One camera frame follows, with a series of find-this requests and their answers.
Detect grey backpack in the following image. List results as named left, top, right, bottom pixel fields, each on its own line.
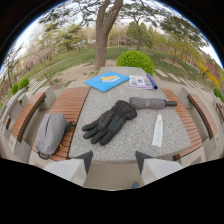
left=35, top=112, right=77, bottom=160

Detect white tube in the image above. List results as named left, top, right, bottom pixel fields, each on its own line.
left=151, top=114, right=164, bottom=149

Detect wooden bench backrest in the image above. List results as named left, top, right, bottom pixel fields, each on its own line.
left=10, top=91, right=47, bottom=143
left=186, top=92, right=214, bottom=140

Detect grey folded umbrella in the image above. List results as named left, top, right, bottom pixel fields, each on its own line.
left=128, top=96, right=178, bottom=111

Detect wooden slat bench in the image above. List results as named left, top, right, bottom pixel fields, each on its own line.
left=160, top=87, right=204, bottom=162
left=31, top=86, right=92, bottom=163

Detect purple-spined magazine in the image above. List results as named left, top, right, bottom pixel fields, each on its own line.
left=128, top=73, right=159, bottom=91

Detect blue folder with duck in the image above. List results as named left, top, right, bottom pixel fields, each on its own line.
left=83, top=70, right=131, bottom=93

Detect round green bush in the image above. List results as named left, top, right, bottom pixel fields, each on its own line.
left=115, top=49, right=156, bottom=76

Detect large tree trunk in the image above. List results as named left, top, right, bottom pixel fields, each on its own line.
left=94, top=0, right=124, bottom=71

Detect black winter gloves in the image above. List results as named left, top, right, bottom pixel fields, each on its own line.
left=81, top=99, right=138, bottom=147

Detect stone table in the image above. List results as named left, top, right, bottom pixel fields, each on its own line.
left=68, top=65, right=193, bottom=164

